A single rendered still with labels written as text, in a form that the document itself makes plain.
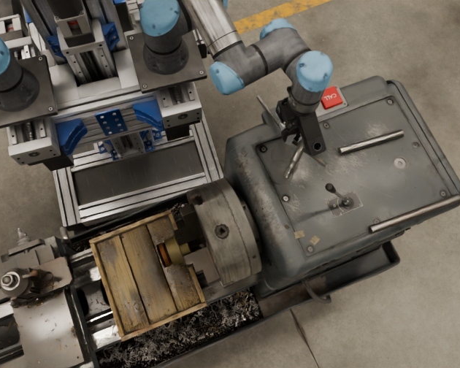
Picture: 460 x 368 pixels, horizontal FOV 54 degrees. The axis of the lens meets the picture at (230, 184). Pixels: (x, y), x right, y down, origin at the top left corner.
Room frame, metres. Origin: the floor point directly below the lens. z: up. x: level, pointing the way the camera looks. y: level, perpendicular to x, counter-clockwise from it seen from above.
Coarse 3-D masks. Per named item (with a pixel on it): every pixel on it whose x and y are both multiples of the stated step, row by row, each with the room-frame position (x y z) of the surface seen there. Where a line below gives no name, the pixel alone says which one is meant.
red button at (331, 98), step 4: (328, 88) 0.73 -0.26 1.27; (332, 88) 0.74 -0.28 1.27; (324, 92) 0.72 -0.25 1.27; (328, 92) 0.72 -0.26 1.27; (332, 92) 0.72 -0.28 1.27; (336, 92) 0.72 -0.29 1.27; (324, 96) 0.71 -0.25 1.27; (328, 96) 0.71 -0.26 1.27; (332, 96) 0.71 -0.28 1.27; (336, 96) 0.71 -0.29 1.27; (324, 100) 0.69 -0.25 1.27; (328, 100) 0.69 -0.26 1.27; (332, 100) 0.70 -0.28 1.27; (336, 100) 0.70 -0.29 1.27; (340, 100) 0.70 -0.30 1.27; (324, 104) 0.68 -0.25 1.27; (328, 104) 0.68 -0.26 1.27; (332, 104) 0.68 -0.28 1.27; (336, 104) 0.68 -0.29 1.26; (324, 108) 0.67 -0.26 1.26; (328, 108) 0.67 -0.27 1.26
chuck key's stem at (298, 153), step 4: (300, 144) 0.51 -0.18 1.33; (296, 148) 0.50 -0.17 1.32; (300, 148) 0.50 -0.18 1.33; (296, 152) 0.49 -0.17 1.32; (300, 152) 0.49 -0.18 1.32; (292, 156) 0.48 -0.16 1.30; (296, 156) 0.48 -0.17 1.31; (300, 156) 0.48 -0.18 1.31; (292, 160) 0.47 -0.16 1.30; (296, 160) 0.47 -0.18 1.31; (292, 164) 0.46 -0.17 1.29; (288, 168) 0.46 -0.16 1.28; (292, 168) 0.46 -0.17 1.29; (288, 172) 0.44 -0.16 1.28; (288, 176) 0.44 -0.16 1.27
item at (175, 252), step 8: (168, 240) 0.25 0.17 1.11; (176, 240) 0.25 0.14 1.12; (160, 248) 0.22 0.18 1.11; (168, 248) 0.22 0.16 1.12; (176, 248) 0.22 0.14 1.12; (184, 248) 0.23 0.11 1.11; (160, 256) 0.19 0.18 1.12; (168, 256) 0.20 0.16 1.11; (176, 256) 0.20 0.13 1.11; (168, 264) 0.18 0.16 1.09; (176, 264) 0.18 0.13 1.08
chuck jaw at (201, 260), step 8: (208, 248) 0.24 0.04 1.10; (184, 256) 0.20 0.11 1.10; (192, 256) 0.21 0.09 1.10; (200, 256) 0.21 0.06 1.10; (208, 256) 0.21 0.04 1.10; (192, 264) 0.19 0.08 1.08; (200, 264) 0.19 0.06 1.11; (208, 264) 0.19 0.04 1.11; (200, 272) 0.17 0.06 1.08; (208, 272) 0.16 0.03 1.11; (216, 272) 0.17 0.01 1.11; (208, 280) 0.14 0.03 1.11; (216, 280) 0.14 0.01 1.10
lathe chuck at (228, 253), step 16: (192, 192) 0.39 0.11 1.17; (208, 192) 0.38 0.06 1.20; (208, 208) 0.33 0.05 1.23; (224, 208) 0.33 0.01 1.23; (208, 224) 0.28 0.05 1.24; (224, 224) 0.29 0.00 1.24; (208, 240) 0.24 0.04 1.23; (224, 240) 0.24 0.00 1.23; (240, 240) 0.25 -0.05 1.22; (224, 256) 0.20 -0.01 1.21; (240, 256) 0.21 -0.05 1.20; (224, 272) 0.16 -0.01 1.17; (240, 272) 0.17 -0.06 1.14
